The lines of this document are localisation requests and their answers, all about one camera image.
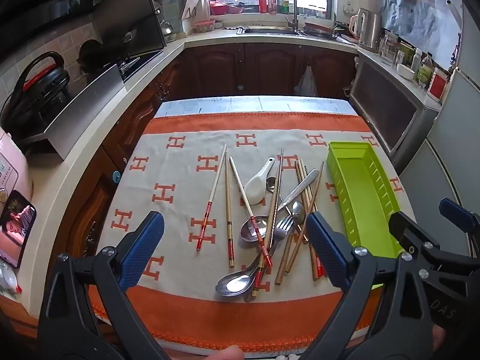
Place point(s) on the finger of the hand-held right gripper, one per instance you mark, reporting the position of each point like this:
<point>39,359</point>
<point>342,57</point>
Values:
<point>407,232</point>
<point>455,213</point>

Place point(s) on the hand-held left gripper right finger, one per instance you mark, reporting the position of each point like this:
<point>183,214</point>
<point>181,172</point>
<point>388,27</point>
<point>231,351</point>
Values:
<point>330,253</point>

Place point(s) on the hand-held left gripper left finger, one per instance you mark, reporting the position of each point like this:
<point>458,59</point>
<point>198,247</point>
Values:
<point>144,249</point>

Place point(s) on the white chopstick red striped end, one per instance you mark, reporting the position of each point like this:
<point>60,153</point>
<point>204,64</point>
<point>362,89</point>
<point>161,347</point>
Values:
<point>320,268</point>

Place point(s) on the slim steel spoon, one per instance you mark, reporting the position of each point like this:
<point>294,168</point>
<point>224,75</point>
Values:
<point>298,212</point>

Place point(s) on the steel fork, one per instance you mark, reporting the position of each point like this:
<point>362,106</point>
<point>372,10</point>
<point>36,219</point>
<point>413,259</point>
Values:
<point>284,227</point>

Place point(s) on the steel chopstick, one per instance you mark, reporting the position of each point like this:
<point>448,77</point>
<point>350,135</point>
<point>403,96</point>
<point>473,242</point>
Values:
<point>270,228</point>
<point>279,172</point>

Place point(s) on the green plastic utensil tray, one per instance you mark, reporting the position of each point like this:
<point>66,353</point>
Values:
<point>356,180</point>

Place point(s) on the dark brown chopstick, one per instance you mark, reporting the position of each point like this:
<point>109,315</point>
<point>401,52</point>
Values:
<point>258,279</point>

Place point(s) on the small steel spoon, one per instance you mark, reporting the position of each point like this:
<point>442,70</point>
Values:
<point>271,184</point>

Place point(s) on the large steel spoon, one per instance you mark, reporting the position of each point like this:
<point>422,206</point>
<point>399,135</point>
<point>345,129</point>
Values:
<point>232,284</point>

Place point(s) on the white ceramic spoon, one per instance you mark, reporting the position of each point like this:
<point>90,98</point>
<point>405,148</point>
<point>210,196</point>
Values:
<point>257,189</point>

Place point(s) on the grey refrigerator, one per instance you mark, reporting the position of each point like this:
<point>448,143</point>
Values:
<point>457,120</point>

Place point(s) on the orange beige printed blanket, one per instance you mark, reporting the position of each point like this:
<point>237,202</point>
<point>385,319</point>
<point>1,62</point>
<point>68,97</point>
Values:
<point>180,157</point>

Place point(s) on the cream kitchen countertop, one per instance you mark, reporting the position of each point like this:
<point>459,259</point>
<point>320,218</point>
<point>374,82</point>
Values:
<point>75,172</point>

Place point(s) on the grey disinfection cabinet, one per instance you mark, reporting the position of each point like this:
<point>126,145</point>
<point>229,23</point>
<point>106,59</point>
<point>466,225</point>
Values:
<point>390,112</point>

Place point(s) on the red canister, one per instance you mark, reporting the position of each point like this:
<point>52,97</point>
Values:
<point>437,86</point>

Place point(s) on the smartphone with lit screen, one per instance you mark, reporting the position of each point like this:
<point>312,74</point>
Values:
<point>17,228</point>

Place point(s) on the steel splash guard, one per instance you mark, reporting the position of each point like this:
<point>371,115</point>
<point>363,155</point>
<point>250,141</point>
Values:
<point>90,116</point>

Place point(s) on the yellow label bottle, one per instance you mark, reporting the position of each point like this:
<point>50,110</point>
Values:
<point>425,73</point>

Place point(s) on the white bowl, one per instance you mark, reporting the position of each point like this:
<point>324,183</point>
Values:
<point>405,71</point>

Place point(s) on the pink rice cooker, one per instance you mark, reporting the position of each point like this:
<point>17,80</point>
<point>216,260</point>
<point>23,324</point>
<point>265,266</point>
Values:
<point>13,168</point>

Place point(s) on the white green bottle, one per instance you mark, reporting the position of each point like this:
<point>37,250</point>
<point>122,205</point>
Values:
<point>416,60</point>

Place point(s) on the pale marbled table cover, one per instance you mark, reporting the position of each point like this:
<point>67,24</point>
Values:
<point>225,105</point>

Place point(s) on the dark glass jar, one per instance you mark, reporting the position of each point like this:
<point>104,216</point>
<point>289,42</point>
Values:
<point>405,52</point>

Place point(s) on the hanging plastic bag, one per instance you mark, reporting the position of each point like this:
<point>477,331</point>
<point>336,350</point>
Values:
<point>306,84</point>

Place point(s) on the clear glass jar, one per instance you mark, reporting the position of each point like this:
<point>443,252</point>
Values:
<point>388,50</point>

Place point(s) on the gas stove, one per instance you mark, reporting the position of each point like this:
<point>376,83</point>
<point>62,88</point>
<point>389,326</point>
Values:
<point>142,63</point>

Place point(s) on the black pressure cooker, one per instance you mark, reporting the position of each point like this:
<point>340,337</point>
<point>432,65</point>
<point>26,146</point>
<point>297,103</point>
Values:
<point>41,86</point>

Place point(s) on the steel electric kettle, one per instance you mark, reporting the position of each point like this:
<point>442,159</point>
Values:
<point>369,30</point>

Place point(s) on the small steel teapot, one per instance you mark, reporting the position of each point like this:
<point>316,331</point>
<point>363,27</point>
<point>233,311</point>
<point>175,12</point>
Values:
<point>167,30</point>

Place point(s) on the red frying pan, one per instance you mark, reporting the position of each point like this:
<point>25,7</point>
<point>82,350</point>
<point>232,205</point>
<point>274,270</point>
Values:
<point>318,27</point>

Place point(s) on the steel kitchen sink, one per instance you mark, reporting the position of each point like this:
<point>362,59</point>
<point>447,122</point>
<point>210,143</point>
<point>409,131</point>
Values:
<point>270,30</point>

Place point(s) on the black glass stove panel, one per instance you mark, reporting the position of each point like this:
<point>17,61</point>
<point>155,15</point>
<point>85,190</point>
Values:
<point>131,18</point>

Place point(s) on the clear food container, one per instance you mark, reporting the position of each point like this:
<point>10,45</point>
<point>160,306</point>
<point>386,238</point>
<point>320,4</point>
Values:
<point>204,26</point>

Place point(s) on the row of small spice jars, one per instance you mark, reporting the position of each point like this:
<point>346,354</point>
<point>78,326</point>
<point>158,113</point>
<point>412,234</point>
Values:
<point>313,12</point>

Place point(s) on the steel kitchen faucet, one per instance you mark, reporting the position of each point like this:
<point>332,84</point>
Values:
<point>294,11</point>

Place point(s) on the green dish soap bottle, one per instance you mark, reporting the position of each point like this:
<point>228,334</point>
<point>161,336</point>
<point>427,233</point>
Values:
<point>285,7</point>

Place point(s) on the pale cutting board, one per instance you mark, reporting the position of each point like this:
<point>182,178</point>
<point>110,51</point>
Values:
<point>195,2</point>

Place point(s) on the red plastic bowl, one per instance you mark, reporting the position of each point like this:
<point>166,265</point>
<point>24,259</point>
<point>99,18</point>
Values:
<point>219,7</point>

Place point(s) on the pink pump bottle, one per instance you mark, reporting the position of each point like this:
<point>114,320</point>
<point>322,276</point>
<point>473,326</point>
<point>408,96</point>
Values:
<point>273,3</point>

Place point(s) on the black range hood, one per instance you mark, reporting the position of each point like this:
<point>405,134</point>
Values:
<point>37,3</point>

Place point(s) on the wall poster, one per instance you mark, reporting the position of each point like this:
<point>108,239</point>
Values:
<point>423,11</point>

